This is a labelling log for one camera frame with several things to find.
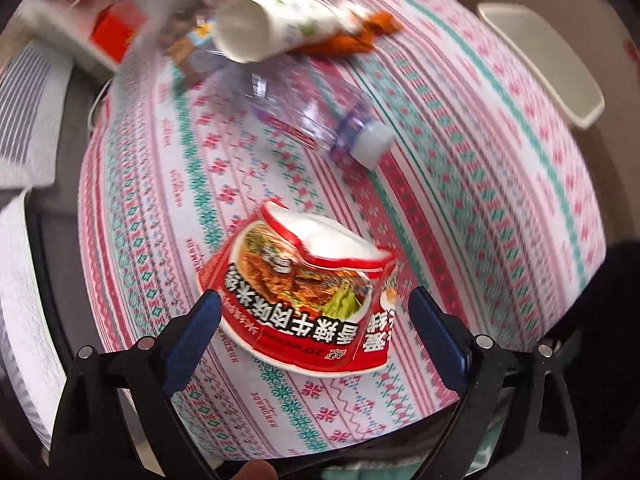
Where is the clear plastic bottle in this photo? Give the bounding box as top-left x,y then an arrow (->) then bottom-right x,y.
209,55 -> 396,172

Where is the small snack box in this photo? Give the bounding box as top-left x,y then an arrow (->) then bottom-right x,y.
167,23 -> 224,90

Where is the patterned pink tablecloth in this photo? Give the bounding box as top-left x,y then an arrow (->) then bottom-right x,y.
77,0 -> 609,461

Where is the red gift box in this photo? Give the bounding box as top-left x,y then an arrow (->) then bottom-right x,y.
90,0 -> 146,63

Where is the white paper cup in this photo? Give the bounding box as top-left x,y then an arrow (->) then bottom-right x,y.
214,0 -> 371,64

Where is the orange peel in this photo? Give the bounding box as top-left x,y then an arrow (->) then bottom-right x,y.
288,11 -> 402,58

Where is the red instant noodle cup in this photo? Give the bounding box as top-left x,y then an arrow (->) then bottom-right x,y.
198,200 -> 398,377

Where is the white plastic trash bin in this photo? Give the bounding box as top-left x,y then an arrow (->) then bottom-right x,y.
476,2 -> 605,130

